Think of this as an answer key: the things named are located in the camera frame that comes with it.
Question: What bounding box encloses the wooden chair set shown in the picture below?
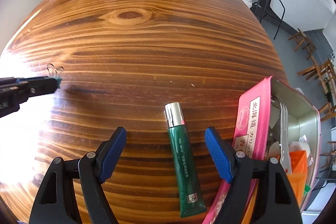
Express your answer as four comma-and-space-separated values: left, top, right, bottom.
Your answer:
297, 56, 335, 122

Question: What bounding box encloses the teal binder clip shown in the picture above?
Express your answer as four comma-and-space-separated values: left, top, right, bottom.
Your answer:
46, 63, 64, 88

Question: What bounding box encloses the white gauze roll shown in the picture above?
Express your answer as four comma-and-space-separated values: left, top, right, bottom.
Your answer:
289, 135, 314, 166

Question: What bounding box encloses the wooden stool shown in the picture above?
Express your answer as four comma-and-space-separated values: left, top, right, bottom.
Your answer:
288, 28, 317, 60

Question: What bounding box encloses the pink metal tin box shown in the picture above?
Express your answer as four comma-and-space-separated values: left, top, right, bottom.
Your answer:
205, 77, 321, 223

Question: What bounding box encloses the green tube with gold cap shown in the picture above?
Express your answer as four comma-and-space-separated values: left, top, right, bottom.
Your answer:
165, 102, 207, 218

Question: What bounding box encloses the large metal clamp clip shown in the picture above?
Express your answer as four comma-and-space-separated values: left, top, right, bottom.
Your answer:
271, 96, 292, 174

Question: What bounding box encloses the bright orange toy cube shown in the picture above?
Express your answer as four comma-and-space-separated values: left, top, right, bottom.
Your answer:
288, 150, 307, 206

